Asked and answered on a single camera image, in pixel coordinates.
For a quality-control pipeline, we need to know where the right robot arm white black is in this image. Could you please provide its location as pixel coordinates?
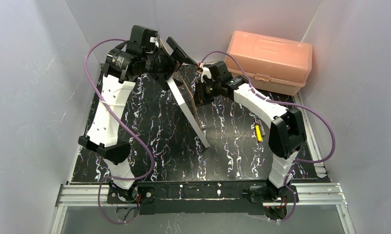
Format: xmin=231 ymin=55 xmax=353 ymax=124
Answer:
xmin=193 ymin=61 xmax=307 ymax=189

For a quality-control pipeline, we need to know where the yellow handled screwdriver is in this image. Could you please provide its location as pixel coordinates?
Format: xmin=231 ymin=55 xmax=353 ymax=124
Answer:
xmin=254 ymin=124 xmax=263 ymax=142

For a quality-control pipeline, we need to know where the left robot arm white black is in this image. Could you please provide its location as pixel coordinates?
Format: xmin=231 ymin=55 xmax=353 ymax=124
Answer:
xmin=78 ymin=25 xmax=195 ymax=190

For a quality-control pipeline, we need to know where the pink plastic storage box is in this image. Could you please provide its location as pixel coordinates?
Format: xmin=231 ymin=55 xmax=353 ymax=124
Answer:
xmin=224 ymin=31 xmax=313 ymax=96

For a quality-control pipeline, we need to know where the white wooden photo frame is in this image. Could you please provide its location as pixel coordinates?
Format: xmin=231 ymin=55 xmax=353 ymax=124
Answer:
xmin=167 ymin=77 xmax=210 ymax=148

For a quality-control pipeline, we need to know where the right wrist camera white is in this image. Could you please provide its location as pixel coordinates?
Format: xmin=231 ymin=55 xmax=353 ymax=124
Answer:
xmin=196 ymin=62 xmax=212 ymax=83

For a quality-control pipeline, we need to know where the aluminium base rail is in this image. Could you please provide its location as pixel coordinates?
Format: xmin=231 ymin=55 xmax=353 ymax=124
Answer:
xmin=56 ymin=183 xmax=348 ymax=207

